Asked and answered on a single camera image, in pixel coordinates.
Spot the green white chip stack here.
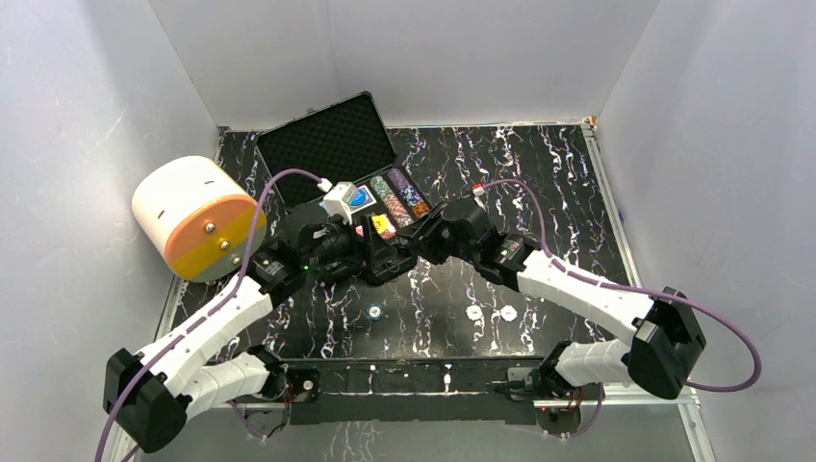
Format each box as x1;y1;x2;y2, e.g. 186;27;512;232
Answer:
370;176;414;227

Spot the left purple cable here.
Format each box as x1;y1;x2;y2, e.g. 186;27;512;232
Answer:
93;167;333;462

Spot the white and orange cylinder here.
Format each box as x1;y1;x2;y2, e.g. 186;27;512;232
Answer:
131;156;258;283

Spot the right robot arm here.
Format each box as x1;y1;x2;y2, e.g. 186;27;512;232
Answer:
397;198;706;399

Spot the purple cable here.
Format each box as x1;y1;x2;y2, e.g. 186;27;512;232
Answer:
472;178;763;441
93;167;333;462

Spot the red card deck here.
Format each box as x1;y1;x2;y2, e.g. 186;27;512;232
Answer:
354;214;397;241

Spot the teal poker chip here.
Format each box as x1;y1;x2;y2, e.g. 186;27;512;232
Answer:
366;304;384;321

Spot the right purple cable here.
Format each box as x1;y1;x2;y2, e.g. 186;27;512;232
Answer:
472;178;763;441

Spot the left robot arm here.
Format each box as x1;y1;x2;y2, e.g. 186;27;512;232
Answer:
103;183;415;453

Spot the yellow round button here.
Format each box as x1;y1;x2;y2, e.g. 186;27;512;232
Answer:
371;215;391;234

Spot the white poker chip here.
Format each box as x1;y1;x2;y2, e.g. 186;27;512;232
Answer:
499;305;518;322
466;305;483;322

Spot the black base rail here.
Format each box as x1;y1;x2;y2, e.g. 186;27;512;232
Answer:
127;356;696;425

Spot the blue small blind button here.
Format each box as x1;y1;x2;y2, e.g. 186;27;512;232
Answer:
349;188;369;208

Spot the blue card deck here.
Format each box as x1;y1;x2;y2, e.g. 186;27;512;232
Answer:
349;185;376;213

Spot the red yellow chip stack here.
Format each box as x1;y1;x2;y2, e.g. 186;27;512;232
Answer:
412;202;430;218

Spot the black poker set case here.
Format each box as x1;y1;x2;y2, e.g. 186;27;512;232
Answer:
255;91;443;287

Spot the purple chip stack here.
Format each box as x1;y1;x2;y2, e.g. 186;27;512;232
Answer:
388;168;427;212

